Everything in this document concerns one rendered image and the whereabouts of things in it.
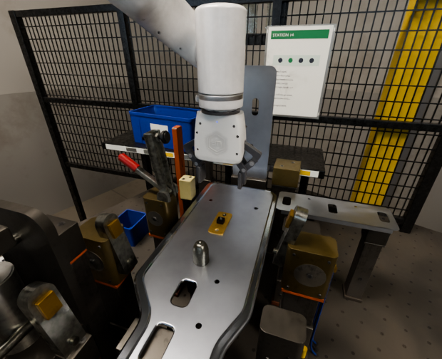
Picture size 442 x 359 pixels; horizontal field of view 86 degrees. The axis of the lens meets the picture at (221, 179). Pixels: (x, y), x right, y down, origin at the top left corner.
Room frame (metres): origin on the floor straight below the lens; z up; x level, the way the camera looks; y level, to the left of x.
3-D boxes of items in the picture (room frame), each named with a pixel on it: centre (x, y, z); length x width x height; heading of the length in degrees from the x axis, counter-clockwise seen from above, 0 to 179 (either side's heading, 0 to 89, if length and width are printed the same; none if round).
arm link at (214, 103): (0.47, 0.00, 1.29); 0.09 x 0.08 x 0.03; 72
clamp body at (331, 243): (0.35, -0.19, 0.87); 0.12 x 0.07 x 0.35; 72
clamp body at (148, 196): (0.53, 0.17, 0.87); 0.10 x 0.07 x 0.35; 72
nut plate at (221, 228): (0.47, 0.00, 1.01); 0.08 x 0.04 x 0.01; 162
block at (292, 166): (0.69, -0.21, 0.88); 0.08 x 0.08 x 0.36; 72
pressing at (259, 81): (0.72, -0.09, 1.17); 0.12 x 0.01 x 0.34; 72
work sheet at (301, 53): (0.96, -0.27, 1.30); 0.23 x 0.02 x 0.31; 72
